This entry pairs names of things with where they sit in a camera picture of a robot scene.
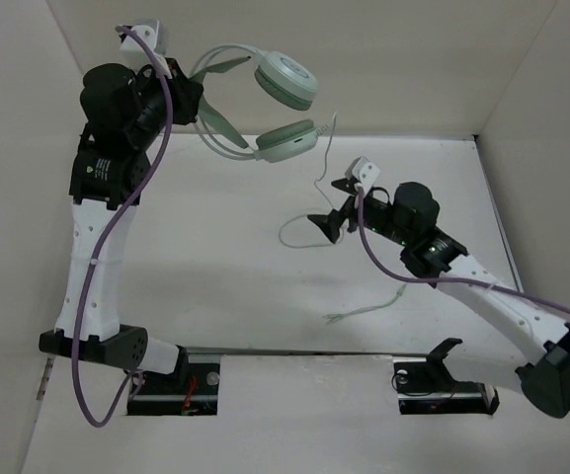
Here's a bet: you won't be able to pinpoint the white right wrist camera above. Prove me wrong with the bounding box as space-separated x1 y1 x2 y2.
345 156 380 193

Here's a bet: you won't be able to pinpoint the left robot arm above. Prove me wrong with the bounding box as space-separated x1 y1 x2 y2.
39 58 204 392

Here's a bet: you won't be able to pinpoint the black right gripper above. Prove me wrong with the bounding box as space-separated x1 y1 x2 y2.
308 177 414 247

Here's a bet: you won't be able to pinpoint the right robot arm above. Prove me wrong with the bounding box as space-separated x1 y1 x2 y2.
308 179 570 419

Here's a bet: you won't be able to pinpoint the mint green headphones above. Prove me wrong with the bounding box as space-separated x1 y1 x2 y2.
190 43 325 163

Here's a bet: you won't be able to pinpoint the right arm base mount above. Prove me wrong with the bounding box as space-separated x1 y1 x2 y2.
390 338 500 416

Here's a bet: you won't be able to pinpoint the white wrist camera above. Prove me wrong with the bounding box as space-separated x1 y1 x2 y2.
345 156 380 193
120 19 169 55

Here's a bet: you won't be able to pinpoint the mint green headphone cable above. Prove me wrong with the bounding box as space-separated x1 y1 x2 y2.
279 111 409 326

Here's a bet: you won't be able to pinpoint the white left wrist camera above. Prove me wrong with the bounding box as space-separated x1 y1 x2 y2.
120 19 169 55

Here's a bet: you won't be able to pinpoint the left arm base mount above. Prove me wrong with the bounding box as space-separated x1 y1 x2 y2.
126 354 221 417

